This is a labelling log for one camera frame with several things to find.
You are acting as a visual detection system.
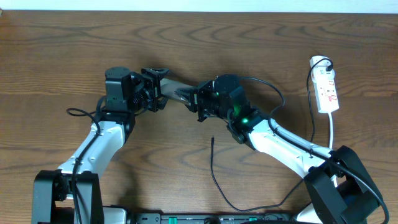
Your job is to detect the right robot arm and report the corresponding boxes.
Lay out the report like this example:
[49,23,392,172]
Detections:
[171,75,389,223]

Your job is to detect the white power strip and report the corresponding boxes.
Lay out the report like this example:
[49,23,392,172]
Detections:
[310,55,339,114]

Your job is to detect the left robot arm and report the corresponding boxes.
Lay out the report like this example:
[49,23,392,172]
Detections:
[32,67,169,223]

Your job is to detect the Samsung Galaxy smartphone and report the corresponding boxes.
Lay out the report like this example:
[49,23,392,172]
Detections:
[160,78,193,105]

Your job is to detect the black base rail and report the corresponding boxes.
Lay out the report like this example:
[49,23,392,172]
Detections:
[102,212,299,224]

